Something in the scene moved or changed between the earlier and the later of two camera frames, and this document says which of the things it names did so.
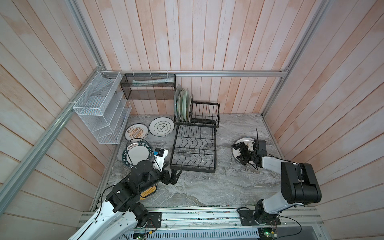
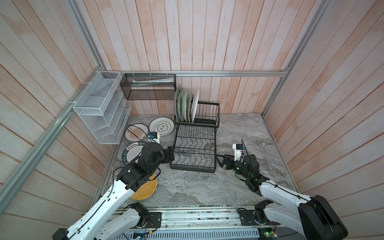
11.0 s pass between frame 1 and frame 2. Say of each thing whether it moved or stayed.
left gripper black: moved
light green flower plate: stayed
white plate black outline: stayed
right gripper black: moved
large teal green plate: stayed
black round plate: stayed
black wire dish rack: stayed
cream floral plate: stayed
